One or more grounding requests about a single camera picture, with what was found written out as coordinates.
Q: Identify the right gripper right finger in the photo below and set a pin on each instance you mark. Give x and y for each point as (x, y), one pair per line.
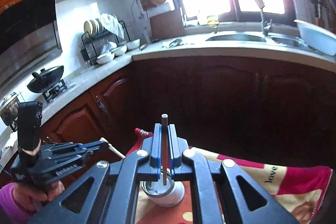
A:
(222, 192)

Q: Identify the steel utensil holder jar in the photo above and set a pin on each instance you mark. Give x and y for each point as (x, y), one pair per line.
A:
(169, 195)

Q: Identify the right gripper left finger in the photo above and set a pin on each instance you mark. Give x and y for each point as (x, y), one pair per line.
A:
(107, 192)

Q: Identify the black dish rack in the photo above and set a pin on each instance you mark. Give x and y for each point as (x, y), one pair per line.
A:
(91, 45)

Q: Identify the kitchen faucet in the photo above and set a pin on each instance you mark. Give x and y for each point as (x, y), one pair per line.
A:
(254, 5)

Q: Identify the wooden cutting board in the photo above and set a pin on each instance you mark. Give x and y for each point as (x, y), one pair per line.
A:
(167, 25)

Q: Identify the dark brown chopstick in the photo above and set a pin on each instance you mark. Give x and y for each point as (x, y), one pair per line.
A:
(164, 149)

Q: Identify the black wok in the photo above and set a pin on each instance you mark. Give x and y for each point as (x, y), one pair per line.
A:
(46, 79)

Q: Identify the steel sink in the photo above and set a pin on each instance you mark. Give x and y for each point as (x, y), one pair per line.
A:
(259, 37)

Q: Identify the left hand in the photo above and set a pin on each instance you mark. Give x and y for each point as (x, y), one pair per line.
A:
(31, 198)

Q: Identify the steel pot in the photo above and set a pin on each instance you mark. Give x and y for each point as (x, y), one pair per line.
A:
(9, 110)

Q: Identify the white bowl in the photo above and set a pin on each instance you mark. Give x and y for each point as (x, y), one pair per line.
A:
(105, 58)
(132, 45)
(119, 51)

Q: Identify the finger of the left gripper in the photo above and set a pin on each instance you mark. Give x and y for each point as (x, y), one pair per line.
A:
(89, 149)

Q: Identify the white plastic basin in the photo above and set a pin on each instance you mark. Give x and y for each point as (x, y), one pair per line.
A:
(317, 37)

